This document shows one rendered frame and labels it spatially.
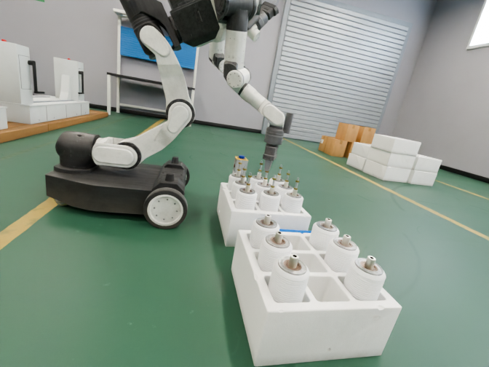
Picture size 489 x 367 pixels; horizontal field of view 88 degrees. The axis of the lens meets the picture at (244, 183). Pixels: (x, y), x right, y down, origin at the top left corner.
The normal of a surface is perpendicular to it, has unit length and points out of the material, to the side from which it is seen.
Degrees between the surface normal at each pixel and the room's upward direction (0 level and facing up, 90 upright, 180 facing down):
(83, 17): 90
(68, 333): 0
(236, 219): 90
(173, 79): 90
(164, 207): 90
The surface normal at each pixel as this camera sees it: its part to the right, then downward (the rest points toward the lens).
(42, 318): 0.17, -0.94
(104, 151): 0.18, 0.32
